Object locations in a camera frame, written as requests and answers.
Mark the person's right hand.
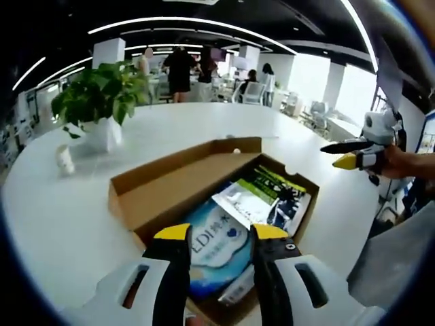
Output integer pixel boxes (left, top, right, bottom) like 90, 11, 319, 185
375, 144, 421, 180

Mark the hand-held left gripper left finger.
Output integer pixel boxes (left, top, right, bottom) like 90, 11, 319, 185
59, 222, 193, 326

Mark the green plant in white pot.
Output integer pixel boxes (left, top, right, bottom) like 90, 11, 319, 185
50, 60, 150, 152

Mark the white paper cup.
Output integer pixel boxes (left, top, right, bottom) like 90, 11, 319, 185
55, 144, 75, 175

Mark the blue framed display board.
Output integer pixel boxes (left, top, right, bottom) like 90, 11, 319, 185
415, 109, 435, 160

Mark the brown cardboard shoe box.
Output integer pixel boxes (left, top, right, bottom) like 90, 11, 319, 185
108, 136, 321, 326

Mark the ceiling air vent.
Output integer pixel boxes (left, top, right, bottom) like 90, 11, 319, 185
162, 0, 218, 7

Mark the long white tube box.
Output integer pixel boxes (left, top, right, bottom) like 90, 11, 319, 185
216, 266, 255, 304

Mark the green black white pouch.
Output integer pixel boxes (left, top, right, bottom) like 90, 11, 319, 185
211, 165, 306, 228

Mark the blue wet wipes soft pack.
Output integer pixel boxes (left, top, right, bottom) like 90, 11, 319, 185
183, 198, 254, 302

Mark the pale grey office chair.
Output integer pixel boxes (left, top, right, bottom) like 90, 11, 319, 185
345, 202, 435, 310

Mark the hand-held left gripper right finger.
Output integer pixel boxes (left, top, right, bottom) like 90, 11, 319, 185
250, 223, 387, 326

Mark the dark flat panel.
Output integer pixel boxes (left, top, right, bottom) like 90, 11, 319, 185
375, 35, 407, 107

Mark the white mesh office chair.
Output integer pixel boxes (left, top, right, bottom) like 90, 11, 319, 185
243, 81, 266, 105

